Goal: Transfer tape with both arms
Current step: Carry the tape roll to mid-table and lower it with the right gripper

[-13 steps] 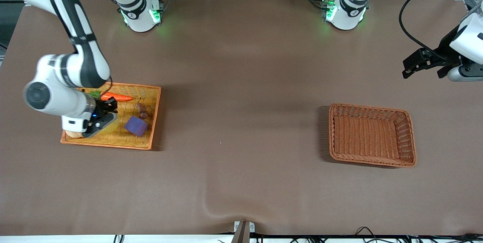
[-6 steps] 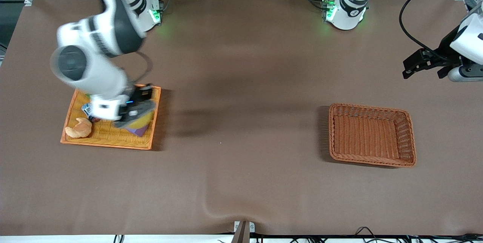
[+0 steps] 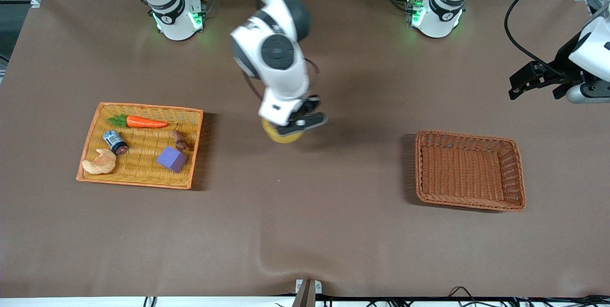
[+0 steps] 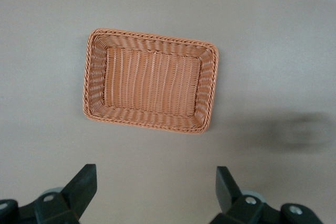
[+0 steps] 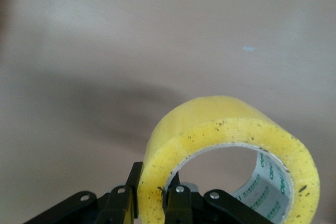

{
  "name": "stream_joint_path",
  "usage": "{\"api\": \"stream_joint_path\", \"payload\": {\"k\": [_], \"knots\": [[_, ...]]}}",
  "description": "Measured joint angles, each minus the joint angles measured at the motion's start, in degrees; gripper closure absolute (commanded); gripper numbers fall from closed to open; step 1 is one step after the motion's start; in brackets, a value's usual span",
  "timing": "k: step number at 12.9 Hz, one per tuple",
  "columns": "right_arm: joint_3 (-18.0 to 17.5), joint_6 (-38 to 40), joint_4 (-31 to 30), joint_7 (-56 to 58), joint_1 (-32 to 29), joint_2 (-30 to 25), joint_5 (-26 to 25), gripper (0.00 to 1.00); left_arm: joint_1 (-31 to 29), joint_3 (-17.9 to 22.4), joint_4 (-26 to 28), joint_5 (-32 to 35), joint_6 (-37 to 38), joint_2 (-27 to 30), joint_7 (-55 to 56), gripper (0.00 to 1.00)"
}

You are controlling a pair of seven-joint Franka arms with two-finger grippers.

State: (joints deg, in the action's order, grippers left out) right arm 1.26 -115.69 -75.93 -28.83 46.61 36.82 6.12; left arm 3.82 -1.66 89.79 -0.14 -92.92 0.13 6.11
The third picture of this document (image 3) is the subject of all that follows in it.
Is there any black cable along table edge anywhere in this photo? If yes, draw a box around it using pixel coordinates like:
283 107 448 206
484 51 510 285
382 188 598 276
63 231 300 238
324 286 610 307

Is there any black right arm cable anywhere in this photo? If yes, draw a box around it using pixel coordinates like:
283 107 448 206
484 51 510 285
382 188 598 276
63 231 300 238
241 57 321 102

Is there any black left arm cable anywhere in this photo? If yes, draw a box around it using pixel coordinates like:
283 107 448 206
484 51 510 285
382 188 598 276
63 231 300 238
504 0 597 76

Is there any brown wicker basket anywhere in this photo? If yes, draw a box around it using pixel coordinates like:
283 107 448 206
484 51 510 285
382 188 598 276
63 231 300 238
414 130 527 212

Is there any small brown toy figure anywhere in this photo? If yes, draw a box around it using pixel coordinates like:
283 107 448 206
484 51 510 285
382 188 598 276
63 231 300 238
171 128 190 150

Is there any small blue white can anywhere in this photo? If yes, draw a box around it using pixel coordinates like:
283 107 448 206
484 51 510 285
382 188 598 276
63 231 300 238
103 130 129 155

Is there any purple cube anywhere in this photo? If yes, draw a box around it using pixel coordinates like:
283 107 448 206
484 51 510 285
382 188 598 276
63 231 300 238
156 146 188 174

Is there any flat orange wicker tray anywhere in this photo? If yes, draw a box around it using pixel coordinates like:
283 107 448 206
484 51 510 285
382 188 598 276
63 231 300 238
76 102 204 190

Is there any yellow tape roll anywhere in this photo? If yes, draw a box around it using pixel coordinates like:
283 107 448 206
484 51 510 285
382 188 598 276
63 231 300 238
261 119 304 144

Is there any orange toy carrot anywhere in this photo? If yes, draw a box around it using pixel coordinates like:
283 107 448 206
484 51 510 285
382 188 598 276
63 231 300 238
108 114 170 129

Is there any metal table edge bracket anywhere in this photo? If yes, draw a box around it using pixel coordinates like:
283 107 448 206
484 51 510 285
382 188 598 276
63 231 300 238
293 278 323 307

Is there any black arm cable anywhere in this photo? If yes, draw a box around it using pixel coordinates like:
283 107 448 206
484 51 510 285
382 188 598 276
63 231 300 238
504 0 597 76
241 57 321 102

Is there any toy croissant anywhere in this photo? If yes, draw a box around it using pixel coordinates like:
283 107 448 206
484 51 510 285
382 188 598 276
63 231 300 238
81 148 117 175

